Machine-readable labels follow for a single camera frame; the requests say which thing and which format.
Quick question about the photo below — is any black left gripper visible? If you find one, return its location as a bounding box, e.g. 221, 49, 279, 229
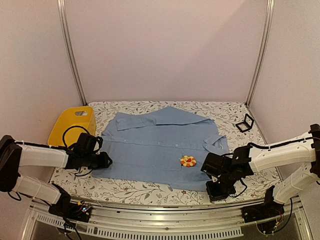
82, 151, 113, 170

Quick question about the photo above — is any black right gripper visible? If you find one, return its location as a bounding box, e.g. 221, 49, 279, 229
205, 171, 236, 202

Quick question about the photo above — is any yellow orange plush flower brooch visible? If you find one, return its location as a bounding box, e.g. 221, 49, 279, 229
180, 155, 197, 168

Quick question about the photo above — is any light blue shirt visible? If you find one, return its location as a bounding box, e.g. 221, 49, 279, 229
92, 106, 229, 192

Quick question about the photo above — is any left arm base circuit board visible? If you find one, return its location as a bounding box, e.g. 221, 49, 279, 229
48, 201, 92, 223

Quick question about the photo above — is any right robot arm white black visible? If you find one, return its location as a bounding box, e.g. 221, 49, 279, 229
201, 124, 320, 222

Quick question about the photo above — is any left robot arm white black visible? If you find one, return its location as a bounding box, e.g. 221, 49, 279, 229
0, 132, 113, 219

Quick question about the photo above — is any yellow plastic basket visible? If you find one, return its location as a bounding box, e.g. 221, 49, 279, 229
47, 106, 96, 147

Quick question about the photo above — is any black display box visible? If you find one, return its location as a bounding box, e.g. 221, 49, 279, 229
235, 113, 255, 133

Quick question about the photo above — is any floral white tablecloth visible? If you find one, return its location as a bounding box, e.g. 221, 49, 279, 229
50, 101, 282, 207

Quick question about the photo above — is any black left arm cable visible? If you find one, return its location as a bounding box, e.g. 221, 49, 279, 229
61, 125, 92, 151

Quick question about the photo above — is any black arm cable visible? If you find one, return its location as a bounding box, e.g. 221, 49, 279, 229
246, 136, 316, 152
61, 125, 92, 151

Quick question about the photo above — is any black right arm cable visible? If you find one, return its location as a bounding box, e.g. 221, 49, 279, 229
246, 136, 316, 152

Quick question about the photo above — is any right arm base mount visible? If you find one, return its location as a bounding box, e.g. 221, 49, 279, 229
241, 196, 285, 235

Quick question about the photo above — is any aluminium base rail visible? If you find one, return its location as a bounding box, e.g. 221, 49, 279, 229
21, 196, 313, 240

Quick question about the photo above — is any right aluminium frame post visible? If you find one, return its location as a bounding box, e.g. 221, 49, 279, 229
245, 0, 275, 108

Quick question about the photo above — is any aluminium frame post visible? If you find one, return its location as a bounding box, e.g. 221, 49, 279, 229
245, 0, 275, 108
57, 0, 88, 106

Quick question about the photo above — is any left aluminium frame post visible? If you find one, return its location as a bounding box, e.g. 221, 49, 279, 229
57, 0, 88, 106

